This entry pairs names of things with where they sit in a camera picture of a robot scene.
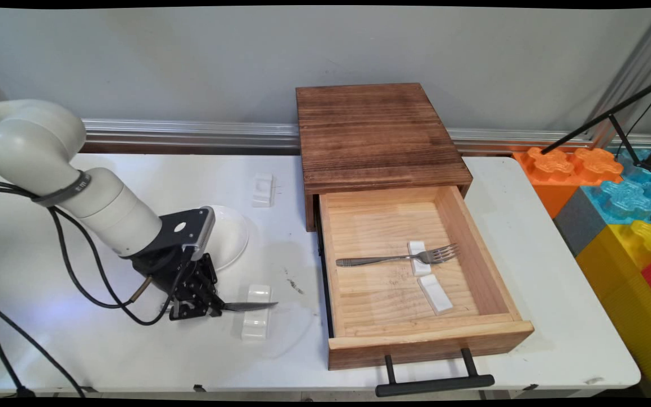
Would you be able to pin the black tripod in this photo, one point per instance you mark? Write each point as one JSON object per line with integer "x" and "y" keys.
{"x": 608, "y": 116}

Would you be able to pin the aluminium wall rail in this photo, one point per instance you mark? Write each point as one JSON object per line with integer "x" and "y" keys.
{"x": 190, "y": 133}

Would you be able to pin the silver table knife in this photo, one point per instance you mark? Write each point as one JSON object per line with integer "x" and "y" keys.
{"x": 252, "y": 306}

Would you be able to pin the white cutlery rest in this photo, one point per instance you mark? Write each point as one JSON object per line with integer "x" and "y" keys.
{"x": 263, "y": 189}
{"x": 256, "y": 327}
{"x": 436, "y": 294}
{"x": 420, "y": 267}

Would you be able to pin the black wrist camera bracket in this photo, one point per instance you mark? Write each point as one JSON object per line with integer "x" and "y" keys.
{"x": 187, "y": 229}

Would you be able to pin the orange foam block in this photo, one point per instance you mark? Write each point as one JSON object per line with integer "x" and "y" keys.
{"x": 563, "y": 169}

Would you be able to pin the blue foam block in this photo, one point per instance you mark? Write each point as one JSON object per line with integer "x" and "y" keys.
{"x": 628, "y": 198}

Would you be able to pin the silver fork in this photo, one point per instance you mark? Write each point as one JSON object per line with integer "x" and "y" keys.
{"x": 382, "y": 260}

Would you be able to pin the light wooden drawer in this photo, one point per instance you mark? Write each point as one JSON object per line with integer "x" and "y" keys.
{"x": 427, "y": 345}

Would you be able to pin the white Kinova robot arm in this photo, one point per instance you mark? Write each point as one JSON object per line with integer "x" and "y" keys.
{"x": 37, "y": 147}

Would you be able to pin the white round plate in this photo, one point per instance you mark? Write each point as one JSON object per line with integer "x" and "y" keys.
{"x": 232, "y": 237}

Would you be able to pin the dark wooden drawer cabinet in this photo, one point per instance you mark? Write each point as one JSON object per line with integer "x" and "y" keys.
{"x": 376, "y": 133}

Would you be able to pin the grey foam block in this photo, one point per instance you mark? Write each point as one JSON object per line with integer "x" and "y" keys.
{"x": 580, "y": 223}

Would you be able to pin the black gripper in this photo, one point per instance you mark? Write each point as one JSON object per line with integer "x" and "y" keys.
{"x": 164, "y": 271}

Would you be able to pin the colourful giant toy blocks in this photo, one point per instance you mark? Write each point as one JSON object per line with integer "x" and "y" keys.
{"x": 625, "y": 294}

